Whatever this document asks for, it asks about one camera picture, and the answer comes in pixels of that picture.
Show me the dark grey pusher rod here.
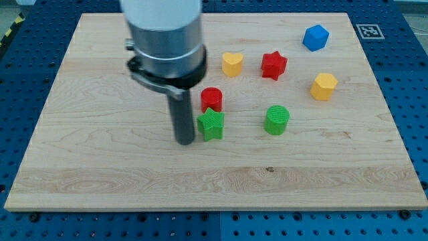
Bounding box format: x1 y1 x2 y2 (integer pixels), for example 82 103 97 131
167 88 195 145

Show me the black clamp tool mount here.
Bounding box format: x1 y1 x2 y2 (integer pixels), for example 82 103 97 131
125 38 207 100

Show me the red cylinder block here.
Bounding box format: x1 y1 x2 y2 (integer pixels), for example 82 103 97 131
201 87 223 112

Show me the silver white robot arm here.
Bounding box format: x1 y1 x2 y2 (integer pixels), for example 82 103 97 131
120 0 207 145

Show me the yellow heart block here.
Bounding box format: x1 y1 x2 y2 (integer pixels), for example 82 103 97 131
222 52 243 77

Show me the green star block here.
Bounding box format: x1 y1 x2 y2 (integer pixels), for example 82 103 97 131
197 107 225 141

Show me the green cylinder block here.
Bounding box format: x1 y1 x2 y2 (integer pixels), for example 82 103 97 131
263 105 290 135

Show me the red star block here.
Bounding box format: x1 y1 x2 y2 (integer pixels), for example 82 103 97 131
261 51 288 81

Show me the light wooden board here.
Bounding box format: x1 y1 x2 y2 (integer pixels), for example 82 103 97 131
5 13 427 212

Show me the yellow hexagon block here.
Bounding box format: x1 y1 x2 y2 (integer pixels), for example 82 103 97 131
310 73 338 101

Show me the blue hexagon block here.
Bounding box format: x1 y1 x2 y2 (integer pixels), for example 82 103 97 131
302 25 330 52

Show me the white fiducial marker tag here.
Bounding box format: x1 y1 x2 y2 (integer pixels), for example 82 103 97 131
356 23 385 40

